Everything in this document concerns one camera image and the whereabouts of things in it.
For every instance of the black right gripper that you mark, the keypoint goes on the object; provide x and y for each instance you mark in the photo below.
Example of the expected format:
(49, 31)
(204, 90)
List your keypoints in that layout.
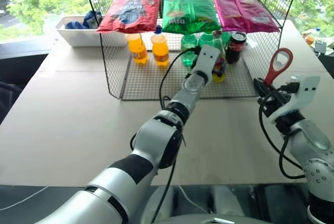
(274, 102)

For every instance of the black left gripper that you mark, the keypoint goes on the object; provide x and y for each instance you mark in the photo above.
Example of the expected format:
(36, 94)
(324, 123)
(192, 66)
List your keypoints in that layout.
(218, 69)

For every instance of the glass bottle with yellow drink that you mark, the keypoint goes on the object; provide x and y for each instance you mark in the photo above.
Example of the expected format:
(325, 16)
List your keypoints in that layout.
(218, 78)

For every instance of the red bottle opener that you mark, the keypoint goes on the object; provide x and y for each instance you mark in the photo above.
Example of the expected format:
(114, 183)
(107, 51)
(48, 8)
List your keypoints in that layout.
(274, 70)

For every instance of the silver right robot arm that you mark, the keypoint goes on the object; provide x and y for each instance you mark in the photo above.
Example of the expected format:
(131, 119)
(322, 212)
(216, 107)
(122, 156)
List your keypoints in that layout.
(313, 140)

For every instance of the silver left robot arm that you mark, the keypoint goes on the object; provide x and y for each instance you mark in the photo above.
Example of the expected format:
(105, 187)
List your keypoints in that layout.
(156, 140)

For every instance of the green plastic bottle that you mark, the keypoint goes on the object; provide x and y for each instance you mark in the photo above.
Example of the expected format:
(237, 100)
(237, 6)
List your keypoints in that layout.
(226, 38)
(206, 40)
(188, 45)

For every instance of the orange soda plastic bottle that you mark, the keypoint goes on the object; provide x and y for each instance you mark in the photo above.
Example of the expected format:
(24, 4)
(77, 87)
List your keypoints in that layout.
(159, 50)
(138, 50)

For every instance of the dark cola can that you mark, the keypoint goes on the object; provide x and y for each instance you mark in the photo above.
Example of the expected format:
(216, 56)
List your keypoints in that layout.
(236, 49)

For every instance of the pink chip bag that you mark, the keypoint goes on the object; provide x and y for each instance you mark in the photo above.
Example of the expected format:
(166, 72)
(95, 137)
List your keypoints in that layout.
(242, 12)

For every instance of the green chip bag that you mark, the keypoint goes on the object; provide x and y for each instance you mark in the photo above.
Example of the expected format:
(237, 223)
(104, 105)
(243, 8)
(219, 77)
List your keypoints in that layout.
(190, 12)

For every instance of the orange packet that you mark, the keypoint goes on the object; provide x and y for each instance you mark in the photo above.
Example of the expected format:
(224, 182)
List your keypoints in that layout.
(310, 38)

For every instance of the red chip bag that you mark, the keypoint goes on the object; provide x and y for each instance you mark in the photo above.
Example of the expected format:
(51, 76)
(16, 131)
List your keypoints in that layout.
(130, 12)

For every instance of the blue and white bag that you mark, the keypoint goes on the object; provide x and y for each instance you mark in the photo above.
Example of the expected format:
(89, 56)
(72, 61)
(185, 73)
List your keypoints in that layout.
(92, 17)

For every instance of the grey rounded housing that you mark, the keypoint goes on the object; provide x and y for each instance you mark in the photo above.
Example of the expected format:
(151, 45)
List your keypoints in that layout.
(214, 220)

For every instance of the white plastic bin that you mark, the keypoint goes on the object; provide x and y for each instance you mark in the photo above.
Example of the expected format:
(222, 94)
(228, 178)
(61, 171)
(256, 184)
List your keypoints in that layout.
(78, 36)

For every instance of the blue cloth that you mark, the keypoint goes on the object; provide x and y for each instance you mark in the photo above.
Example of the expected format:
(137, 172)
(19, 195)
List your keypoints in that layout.
(74, 24)

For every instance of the dark fabric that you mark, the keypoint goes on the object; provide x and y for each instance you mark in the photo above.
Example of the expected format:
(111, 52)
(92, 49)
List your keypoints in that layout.
(7, 98)

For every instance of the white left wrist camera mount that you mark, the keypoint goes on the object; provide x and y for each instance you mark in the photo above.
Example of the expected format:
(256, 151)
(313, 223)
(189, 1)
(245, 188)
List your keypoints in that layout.
(207, 57)

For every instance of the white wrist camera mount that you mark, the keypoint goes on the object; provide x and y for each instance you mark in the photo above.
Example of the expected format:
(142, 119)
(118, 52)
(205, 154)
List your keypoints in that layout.
(207, 57)
(308, 88)

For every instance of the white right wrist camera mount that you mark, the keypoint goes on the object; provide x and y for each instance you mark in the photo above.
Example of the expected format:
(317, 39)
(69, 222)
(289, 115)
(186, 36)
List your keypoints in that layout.
(308, 88)

